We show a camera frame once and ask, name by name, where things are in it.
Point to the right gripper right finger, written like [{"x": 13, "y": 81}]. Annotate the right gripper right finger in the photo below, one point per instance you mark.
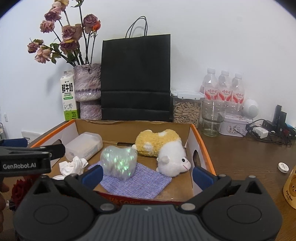
[{"x": 207, "y": 181}]

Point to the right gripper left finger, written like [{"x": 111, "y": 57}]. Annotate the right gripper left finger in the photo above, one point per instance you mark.
[{"x": 90, "y": 179}]

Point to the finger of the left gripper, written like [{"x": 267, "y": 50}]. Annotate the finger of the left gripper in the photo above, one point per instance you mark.
[{"x": 16, "y": 142}]

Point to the white tissue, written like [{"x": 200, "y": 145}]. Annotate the white tissue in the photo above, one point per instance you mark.
[{"x": 76, "y": 166}]

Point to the red rose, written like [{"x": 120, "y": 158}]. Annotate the red rose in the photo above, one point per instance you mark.
[{"x": 20, "y": 190}]

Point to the white round brush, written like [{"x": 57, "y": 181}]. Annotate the white round brush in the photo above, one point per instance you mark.
[{"x": 59, "y": 177}]

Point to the translucent plastic box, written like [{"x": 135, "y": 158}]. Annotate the translucent plastic box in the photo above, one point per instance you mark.
[{"x": 84, "y": 146}]

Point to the iridescent bundle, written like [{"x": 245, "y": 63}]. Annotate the iridescent bundle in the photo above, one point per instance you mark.
[{"x": 119, "y": 163}]

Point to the white yellow plush toy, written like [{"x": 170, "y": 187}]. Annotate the white yellow plush toy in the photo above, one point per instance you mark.
[{"x": 167, "y": 148}]

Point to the purple fabric pouch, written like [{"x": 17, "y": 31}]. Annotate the purple fabric pouch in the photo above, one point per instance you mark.
[{"x": 144, "y": 184}]

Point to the small white round cap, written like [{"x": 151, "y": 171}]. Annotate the small white round cap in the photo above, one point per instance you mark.
[{"x": 283, "y": 167}]

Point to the left hand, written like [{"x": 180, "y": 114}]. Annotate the left hand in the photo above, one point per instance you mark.
[{"x": 3, "y": 189}]

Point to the clear glass cup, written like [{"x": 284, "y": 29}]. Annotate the clear glass cup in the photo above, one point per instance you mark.
[{"x": 213, "y": 114}]

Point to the milk carton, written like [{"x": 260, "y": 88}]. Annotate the milk carton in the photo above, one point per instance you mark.
[{"x": 70, "y": 105}]

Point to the jar of seeds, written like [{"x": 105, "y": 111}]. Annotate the jar of seeds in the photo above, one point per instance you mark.
[{"x": 187, "y": 106}]

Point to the yellow bear mug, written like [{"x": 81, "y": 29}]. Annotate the yellow bear mug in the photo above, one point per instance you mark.
[{"x": 289, "y": 189}]

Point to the water bottle middle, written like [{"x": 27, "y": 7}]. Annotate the water bottle middle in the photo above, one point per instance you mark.
[{"x": 225, "y": 92}]

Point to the water bottle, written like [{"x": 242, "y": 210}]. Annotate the water bottle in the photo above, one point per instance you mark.
[
  {"x": 225, "y": 92},
  {"x": 238, "y": 90},
  {"x": 209, "y": 86}
]

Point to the black stand device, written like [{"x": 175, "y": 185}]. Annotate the black stand device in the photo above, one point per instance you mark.
[{"x": 281, "y": 132}]

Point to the purple ceramic vase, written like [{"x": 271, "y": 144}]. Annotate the purple ceramic vase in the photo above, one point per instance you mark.
[{"x": 87, "y": 88}]

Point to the water bottle left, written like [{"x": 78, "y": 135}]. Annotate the water bottle left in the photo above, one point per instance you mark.
[{"x": 209, "y": 86}]

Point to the water bottle right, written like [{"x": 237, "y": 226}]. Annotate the water bottle right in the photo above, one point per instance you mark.
[{"x": 238, "y": 90}]

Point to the black paper bag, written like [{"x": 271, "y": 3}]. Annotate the black paper bag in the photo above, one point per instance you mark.
[{"x": 136, "y": 78}]

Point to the dried pink flowers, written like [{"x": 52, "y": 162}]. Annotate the dried pink flowers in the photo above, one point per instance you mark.
[{"x": 73, "y": 43}]

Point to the white charger with cables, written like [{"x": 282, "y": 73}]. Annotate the white charger with cables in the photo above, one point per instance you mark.
[{"x": 259, "y": 133}]

